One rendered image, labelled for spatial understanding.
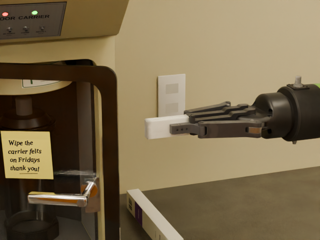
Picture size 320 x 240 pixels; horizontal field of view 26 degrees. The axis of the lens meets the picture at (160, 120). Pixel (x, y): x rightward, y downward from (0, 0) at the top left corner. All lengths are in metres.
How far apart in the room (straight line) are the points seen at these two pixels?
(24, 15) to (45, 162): 0.22
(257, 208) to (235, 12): 0.47
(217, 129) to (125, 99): 0.60
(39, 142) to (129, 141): 0.64
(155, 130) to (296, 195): 0.70
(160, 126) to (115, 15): 0.18
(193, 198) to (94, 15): 0.72
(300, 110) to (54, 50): 0.40
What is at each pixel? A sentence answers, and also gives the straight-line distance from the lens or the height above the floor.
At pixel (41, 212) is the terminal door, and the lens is 1.10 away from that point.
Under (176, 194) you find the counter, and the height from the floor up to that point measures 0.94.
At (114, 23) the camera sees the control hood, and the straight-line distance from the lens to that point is 1.09.
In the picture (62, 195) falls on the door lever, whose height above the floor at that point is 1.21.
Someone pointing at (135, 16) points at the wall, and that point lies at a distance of 1.61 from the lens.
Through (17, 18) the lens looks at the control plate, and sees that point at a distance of 1.03.
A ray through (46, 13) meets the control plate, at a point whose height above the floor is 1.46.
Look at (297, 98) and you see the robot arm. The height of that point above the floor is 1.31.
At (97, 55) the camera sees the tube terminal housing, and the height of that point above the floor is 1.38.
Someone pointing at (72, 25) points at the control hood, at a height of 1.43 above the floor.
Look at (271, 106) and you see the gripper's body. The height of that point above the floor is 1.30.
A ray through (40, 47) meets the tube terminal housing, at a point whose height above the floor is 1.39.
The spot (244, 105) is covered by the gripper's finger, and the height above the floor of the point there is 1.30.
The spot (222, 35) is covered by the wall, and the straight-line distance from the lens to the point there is 1.69.
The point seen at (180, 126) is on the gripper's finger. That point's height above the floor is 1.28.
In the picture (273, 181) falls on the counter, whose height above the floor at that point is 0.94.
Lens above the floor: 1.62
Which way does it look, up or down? 18 degrees down
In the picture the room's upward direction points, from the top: straight up
